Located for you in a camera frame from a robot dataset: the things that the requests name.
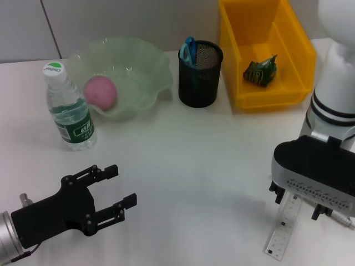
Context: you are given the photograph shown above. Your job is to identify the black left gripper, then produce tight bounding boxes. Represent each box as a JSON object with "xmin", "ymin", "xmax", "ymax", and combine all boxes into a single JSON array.
[{"xmin": 10, "ymin": 164, "xmax": 139, "ymax": 249}]

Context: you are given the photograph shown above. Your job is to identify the transparent plastic ruler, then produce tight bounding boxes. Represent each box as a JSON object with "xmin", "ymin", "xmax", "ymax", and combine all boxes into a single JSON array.
[{"xmin": 263, "ymin": 193, "xmax": 303, "ymax": 262}]

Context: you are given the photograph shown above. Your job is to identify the clear green-label water bottle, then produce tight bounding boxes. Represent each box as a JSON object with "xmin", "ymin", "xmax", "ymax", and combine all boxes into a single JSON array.
[{"xmin": 42, "ymin": 62, "xmax": 98, "ymax": 151}]

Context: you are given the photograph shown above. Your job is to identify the blue scissors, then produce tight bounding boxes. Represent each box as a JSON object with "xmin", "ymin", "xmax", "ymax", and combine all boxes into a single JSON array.
[{"xmin": 179, "ymin": 35, "xmax": 198, "ymax": 68}]

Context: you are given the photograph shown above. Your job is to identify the pink peach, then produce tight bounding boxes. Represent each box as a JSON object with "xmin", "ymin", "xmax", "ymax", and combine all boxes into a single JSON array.
[{"xmin": 83, "ymin": 76, "xmax": 119, "ymax": 112}]

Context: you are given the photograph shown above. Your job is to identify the green plastic wrapper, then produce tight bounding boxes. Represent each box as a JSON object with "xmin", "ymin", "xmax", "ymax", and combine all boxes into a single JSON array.
[{"xmin": 243, "ymin": 53, "xmax": 279, "ymax": 88}]

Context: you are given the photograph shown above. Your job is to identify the green glass fruit bowl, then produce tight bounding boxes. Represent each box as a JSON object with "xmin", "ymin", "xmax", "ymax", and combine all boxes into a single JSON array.
[{"xmin": 66, "ymin": 37, "xmax": 174, "ymax": 123}]

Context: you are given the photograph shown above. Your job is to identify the yellow plastic bin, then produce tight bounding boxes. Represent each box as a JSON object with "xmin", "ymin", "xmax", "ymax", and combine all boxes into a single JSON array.
[{"xmin": 217, "ymin": 0, "xmax": 318, "ymax": 113}]

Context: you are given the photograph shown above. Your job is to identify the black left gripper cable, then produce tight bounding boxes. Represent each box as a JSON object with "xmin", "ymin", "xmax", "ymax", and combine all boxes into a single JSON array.
[{"xmin": 9, "ymin": 243, "xmax": 37, "ymax": 263}]

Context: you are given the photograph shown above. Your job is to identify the black mesh pen holder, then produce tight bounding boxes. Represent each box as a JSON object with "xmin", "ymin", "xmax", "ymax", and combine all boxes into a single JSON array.
[{"xmin": 177, "ymin": 40, "xmax": 224, "ymax": 109}]

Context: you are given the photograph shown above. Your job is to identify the silver white pen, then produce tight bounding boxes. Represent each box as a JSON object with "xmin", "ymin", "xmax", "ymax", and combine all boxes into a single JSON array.
[{"xmin": 331, "ymin": 210, "xmax": 355, "ymax": 229}]

